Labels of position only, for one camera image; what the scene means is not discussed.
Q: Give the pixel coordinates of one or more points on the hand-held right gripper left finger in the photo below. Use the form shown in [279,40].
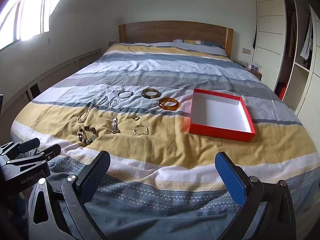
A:
[95,173]

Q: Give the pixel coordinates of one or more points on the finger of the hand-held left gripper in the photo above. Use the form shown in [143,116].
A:
[22,147]
[42,156]

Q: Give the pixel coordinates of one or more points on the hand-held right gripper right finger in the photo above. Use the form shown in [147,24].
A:
[231,177]

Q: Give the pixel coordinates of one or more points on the silver wrist watch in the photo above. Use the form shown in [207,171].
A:
[115,126]

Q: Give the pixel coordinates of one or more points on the red shallow cardboard box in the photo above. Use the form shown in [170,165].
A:
[220,110]

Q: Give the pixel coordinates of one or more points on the amber resin bangle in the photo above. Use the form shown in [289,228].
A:
[163,107]

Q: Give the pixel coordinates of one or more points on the striped yellow grey blanket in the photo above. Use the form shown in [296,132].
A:
[160,155]

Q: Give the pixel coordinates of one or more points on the thin silver bangle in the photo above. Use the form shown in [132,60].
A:
[119,95]

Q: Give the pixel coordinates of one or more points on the beige window bench cabinet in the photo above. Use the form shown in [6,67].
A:
[62,67]

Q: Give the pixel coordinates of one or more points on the dark olive brown bangle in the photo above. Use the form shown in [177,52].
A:
[146,95]

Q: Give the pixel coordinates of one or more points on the wooden nightstand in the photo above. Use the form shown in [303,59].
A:
[256,73]

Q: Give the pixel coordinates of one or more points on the bright window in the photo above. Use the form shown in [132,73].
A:
[30,12]

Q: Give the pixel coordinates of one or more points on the striped pillow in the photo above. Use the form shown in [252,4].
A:
[200,44]

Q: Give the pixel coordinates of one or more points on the hanging brown garment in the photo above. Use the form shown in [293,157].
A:
[292,37]

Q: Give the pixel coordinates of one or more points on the white wardrobe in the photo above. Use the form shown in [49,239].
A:
[271,30]

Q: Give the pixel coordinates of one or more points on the hanging striped shirt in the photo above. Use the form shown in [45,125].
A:
[307,42]

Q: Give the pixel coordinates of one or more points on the wooden bed headboard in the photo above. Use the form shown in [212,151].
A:
[175,31]

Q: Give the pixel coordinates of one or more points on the beige wall switch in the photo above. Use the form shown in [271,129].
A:
[246,51]

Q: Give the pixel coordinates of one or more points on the beige wall socket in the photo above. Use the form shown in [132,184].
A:
[112,43]

